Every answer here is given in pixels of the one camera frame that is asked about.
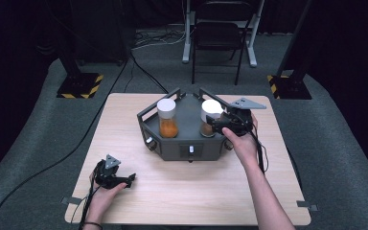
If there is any black folding chair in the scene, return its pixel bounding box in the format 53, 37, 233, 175
191, 0, 254, 86

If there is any black striped stand base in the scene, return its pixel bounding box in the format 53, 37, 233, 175
56, 72, 104, 100
266, 74, 312, 101

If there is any short black floor cable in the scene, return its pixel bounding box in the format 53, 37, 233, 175
124, 52, 171, 95

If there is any jar with white lid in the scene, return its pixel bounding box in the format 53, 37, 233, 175
199, 99, 225, 139

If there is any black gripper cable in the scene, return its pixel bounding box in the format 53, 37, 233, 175
70, 183, 101, 230
248, 128, 269, 175

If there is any orange powder jar white lid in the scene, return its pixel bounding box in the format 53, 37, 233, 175
156, 98, 179, 139

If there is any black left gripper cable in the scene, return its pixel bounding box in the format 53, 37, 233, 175
70, 183, 101, 230

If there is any long black floor cable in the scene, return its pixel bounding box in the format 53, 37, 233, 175
0, 51, 136, 230

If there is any person's left hand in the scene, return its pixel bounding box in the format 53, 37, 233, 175
85, 173, 129, 223

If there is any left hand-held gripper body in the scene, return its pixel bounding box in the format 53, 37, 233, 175
94, 153, 127, 190

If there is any black wristband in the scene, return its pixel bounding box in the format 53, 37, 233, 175
82, 221, 104, 230

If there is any white desk frame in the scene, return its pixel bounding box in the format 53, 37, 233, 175
181, 0, 266, 68

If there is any person's right hand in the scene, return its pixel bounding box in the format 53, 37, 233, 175
221, 114, 261, 170

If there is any grey tape strip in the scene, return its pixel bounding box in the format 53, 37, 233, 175
59, 196, 83, 206
296, 199, 319, 212

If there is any black stand post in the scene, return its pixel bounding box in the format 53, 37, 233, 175
52, 0, 82, 78
276, 0, 315, 80

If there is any bundle of floor cables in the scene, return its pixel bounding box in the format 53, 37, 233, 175
131, 29, 187, 52

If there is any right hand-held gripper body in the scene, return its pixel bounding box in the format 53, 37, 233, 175
222, 97, 267, 137

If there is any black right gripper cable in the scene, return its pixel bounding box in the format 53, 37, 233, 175
248, 128, 269, 175

